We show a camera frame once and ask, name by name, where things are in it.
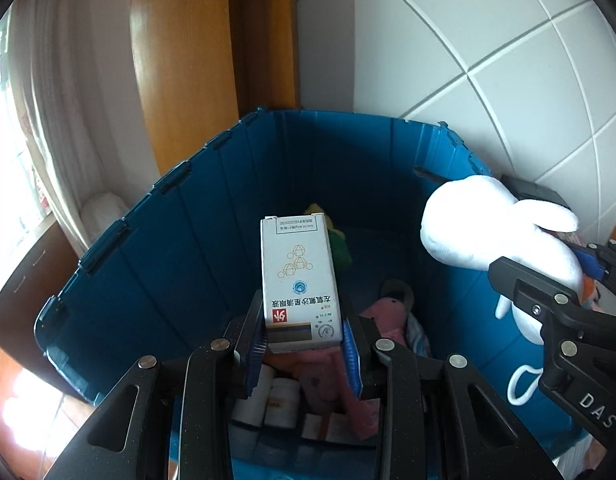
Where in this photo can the wooden door frame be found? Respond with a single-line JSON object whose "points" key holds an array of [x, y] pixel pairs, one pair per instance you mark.
{"points": [[187, 60]]}

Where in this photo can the white plush rabbit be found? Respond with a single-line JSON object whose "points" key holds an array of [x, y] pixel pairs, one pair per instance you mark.
{"points": [[478, 220]]}

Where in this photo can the black box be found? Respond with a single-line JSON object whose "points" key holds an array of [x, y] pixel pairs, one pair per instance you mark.
{"points": [[535, 191]]}

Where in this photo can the white curtain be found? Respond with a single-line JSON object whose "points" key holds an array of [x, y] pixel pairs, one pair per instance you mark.
{"points": [[72, 85]]}

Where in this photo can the green plush toy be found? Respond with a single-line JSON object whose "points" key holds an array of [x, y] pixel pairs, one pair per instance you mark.
{"points": [[342, 250]]}

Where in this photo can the white medicine box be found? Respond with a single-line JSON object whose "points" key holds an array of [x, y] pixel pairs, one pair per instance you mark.
{"points": [[298, 270]]}

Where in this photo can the yellow plush toy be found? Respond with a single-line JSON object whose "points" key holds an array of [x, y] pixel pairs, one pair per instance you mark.
{"points": [[319, 211]]}

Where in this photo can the striped cloth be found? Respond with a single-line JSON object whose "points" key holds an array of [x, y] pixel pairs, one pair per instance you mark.
{"points": [[418, 337]]}

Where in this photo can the small white carton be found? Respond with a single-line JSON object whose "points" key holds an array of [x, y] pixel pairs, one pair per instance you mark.
{"points": [[342, 427], [314, 425]]}

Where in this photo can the blue plastic crate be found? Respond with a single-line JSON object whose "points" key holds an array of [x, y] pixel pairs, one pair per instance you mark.
{"points": [[187, 260]]}

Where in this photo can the pink plush toy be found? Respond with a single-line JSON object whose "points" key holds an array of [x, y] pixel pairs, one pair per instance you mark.
{"points": [[388, 317]]}

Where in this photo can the white rounded bin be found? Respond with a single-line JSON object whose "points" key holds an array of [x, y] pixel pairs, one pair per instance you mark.
{"points": [[103, 215]]}

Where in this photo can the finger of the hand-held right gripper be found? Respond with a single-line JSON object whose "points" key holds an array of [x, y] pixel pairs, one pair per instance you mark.
{"points": [[588, 262], [528, 290]]}

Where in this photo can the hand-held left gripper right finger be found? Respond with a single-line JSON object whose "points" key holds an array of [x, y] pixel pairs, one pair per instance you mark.
{"points": [[350, 360]]}

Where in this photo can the white pill bottle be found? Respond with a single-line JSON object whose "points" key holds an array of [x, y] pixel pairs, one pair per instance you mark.
{"points": [[250, 395], [282, 402]]}

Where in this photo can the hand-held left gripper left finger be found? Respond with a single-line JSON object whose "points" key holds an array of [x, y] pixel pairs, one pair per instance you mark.
{"points": [[255, 360]]}

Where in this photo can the dark wooden cabinet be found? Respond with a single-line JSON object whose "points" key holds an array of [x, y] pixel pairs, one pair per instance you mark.
{"points": [[27, 285]]}

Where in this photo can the window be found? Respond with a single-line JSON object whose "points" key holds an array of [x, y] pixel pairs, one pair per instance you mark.
{"points": [[12, 150]]}

